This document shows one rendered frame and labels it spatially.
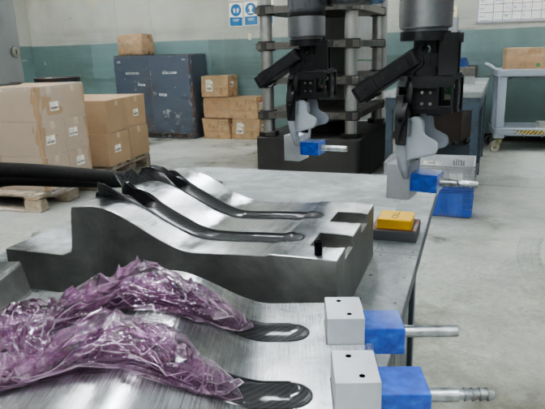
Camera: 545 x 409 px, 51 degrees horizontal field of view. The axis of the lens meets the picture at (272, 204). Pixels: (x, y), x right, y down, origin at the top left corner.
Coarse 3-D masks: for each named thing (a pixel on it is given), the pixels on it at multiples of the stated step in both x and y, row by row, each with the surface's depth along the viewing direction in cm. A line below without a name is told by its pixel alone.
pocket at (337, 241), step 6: (324, 234) 76; (330, 234) 76; (324, 240) 77; (330, 240) 76; (336, 240) 76; (342, 240) 76; (348, 240) 75; (324, 246) 77; (330, 246) 77; (336, 246) 76; (342, 246) 76; (348, 246) 75; (348, 252) 73
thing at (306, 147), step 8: (288, 136) 118; (304, 136) 120; (288, 144) 119; (304, 144) 118; (312, 144) 117; (320, 144) 118; (288, 152) 119; (296, 152) 118; (304, 152) 118; (312, 152) 117; (320, 152) 118; (288, 160) 120; (296, 160) 119
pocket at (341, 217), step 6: (336, 216) 85; (342, 216) 86; (348, 216) 86; (354, 216) 86; (360, 216) 85; (366, 216) 85; (348, 222) 86; (354, 222) 86; (360, 222) 86; (366, 222) 85
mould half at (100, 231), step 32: (160, 192) 86; (224, 192) 95; (64, 224) 95; (96, 224) 77; (128, 224) 75; (160, 224) 78; (224, 224) 84; (256, 224) 83; (288, 224) 82; (320, 224) 80; (352, 224) 80; (32, 256) 82; (64, 256) 80; (96, 256) 78; (128, 256) 76; (160, 256) 75; (192, 256) 73; (224, 256) 71; (256, 256) 70; (288, 256) 68; (320, 256) 68; (352, 256) 75; (32, 288) 84; (64, 288) 82; (256, 288) 71; (288, 288) 70; (320, 288) 68; (352, 288) 77
